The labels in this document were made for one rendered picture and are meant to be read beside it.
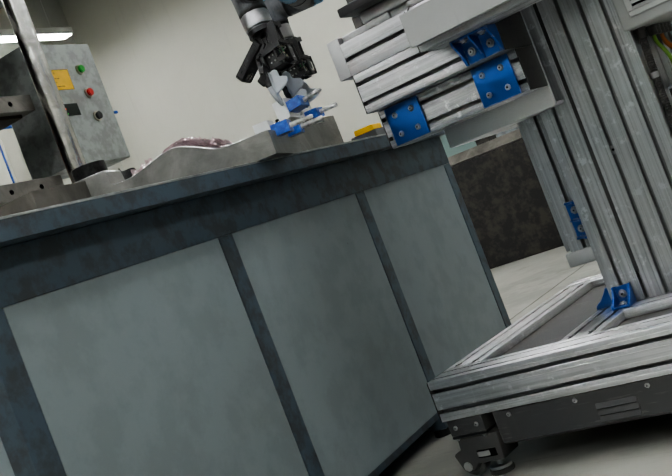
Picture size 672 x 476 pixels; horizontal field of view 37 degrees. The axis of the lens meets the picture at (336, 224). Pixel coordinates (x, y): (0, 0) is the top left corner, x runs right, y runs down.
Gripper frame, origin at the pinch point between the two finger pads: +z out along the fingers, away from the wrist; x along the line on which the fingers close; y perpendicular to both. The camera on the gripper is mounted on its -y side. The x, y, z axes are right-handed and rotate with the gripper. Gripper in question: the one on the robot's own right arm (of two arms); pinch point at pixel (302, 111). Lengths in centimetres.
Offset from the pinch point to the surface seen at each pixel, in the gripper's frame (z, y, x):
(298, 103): 2.4, 16.3, -32.6
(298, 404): 66, 14, -78
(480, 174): 35, -81, 367
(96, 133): -22, -72, 2
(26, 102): -32, -67, -29
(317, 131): 9.6, 13.8, -23.4
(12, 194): -6, -69, -47
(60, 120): -23, -61, -26
